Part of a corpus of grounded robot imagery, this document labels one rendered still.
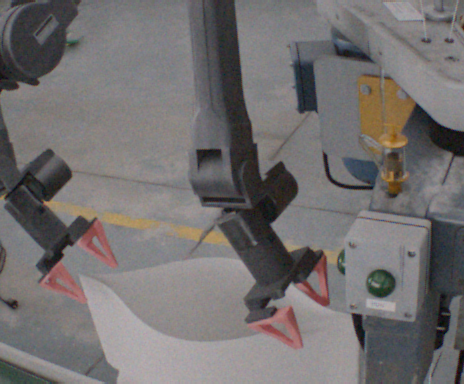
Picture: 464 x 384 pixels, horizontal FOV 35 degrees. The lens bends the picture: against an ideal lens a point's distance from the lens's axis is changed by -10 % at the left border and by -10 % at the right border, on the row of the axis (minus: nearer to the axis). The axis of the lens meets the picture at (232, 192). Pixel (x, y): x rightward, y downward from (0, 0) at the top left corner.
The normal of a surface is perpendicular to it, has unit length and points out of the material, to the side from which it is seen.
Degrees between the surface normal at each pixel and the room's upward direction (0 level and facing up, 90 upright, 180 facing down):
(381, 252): 90
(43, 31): 79
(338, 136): 90
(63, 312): 0
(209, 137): 71
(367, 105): 90
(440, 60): 0
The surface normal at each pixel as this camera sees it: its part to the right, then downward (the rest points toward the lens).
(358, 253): -0.44, 0.51
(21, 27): 0.79, 0.02
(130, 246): -0.12, -0.85
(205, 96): -0.60, 0.17
